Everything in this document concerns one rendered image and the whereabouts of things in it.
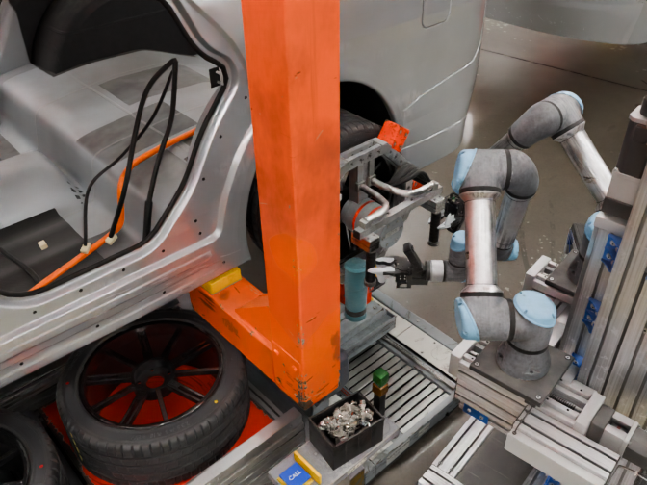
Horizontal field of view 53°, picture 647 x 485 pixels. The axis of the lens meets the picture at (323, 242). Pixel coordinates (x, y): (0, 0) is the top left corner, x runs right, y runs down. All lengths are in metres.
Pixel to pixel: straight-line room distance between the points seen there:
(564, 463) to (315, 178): 1.00
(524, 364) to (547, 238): 2.08
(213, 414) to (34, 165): 1.26
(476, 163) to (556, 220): 2.28
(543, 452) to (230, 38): 1.47
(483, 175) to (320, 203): 0.47
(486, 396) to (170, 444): 1.00
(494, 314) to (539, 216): 2.34
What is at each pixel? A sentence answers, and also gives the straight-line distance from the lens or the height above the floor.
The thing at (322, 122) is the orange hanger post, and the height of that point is 1.52.
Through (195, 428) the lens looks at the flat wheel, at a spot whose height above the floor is 0.50.
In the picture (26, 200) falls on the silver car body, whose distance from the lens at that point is 2.78.
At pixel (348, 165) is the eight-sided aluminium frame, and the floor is 1.11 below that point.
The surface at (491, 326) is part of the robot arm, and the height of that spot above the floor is 1.00.
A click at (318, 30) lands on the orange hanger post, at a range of 1.50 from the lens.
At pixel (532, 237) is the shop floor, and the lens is 3.92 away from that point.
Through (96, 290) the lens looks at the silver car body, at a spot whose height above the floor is 0.92.
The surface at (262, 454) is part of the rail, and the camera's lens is 2.33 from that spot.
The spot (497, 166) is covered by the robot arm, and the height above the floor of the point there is 1.32.
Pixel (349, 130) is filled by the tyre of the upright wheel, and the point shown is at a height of 1.17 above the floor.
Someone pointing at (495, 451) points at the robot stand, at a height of 0.21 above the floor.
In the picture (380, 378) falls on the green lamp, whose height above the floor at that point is 0.66.
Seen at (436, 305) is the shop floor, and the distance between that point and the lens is 3.35.
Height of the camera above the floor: 2.23
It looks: 37 degrees down
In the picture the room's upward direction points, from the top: 1 degrees counter-clockwise
